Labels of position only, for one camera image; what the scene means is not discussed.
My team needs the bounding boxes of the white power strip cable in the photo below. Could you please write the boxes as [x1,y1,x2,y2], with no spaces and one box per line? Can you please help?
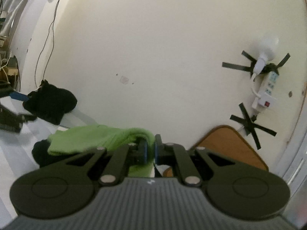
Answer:
[250,77,262,115]

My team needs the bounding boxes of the brown padded mat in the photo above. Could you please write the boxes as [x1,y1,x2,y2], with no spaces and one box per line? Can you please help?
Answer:
[163,125,269,178]

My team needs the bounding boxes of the wooden shelf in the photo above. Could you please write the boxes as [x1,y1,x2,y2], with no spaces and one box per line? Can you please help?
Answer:
[0,55,20,77]

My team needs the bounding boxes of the white light bulb with socket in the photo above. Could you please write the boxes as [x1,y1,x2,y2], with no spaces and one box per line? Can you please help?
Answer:
[252,37,280,77]

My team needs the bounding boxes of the black tape strip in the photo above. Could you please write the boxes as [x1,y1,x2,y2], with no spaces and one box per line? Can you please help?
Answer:
[242,50,258,61]
[222,62,255,73]
[276,53,291,67]

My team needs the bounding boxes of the white power strip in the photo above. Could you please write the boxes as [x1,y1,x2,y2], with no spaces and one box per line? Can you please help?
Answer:
[252,71,280,109]

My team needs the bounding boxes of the thin black wall cable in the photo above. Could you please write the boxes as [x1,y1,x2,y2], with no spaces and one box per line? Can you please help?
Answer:
[35,0,69,89]

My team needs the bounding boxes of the striped grey bed sheet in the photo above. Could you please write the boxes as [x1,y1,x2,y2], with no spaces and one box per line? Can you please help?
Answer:
[0,96,96,221]

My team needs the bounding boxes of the black crumpled garment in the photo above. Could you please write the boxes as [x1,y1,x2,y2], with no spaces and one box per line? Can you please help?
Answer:
[23,79,78,125]

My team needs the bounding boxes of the dark cloth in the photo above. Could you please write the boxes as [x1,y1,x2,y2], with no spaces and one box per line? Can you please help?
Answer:
[32,140,70,168]

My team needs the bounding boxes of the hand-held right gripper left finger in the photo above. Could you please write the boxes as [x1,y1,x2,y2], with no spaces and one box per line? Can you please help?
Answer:
[65,140,149,186]

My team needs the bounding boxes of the green knitted sweater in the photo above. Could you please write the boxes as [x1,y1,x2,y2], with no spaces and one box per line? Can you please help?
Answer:
[47,124,156,178]

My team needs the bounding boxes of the black tape cross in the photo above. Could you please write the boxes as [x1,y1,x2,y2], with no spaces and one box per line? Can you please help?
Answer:
[230,103,277,149]

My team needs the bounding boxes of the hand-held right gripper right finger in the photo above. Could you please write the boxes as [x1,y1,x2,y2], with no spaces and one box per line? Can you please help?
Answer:
[155,134,237,187]

